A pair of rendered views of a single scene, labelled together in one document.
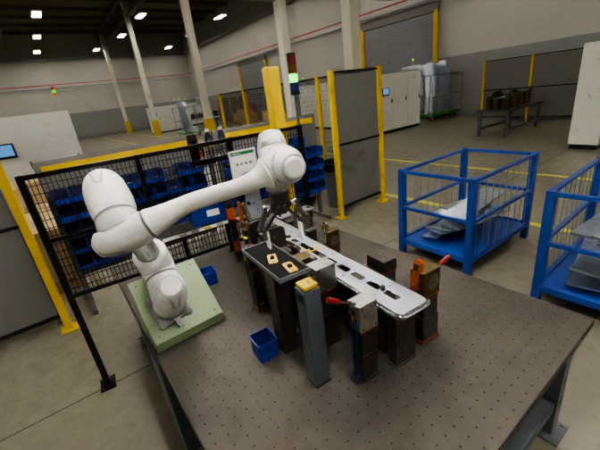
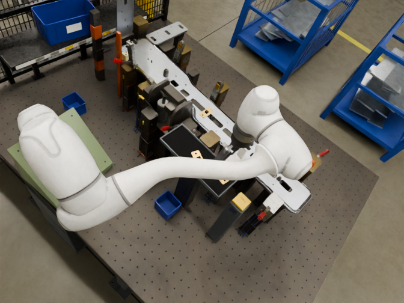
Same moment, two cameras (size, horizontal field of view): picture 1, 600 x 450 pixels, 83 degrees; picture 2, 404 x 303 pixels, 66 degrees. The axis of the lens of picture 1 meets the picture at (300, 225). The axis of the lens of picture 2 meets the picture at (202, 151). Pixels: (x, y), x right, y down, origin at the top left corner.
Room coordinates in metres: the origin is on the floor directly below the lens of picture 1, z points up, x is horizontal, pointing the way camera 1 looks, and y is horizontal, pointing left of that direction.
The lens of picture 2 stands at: (0.68, 0.54, 2.30)
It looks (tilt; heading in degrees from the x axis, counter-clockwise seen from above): 56 degrees down; 326
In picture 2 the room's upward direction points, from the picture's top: 22 degrees clockwise
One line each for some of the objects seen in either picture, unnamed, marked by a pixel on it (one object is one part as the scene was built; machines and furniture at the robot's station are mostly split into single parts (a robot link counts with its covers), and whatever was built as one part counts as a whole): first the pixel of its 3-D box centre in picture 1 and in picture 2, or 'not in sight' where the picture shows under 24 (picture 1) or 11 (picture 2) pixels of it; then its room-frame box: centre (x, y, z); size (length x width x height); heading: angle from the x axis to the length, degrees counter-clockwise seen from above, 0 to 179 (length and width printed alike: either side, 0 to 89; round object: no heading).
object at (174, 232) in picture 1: (220, 218); (77, 29); (2.34, 0.57, 1.01); 0.90 x 0.22 x 0.03; 120
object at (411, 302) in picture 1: (315, 251); (209, 115); (1.64, -0.06, 1.00); 1.38 x 0.22 x 0.02; 30
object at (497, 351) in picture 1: (287, 288); (164, 127); (1.81, 0.12, 0.68); 2.56 x 1.61 x 0.04; 34
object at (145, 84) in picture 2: not in sight; (142, 109); (1.81, 0.27, 0.88); 0.11 x 0.07 x 0.37; 120
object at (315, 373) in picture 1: (312, 336); (226, 220); (1.06, 0.00, 0.92); 0.08 x 0.08 x 0.44; 30
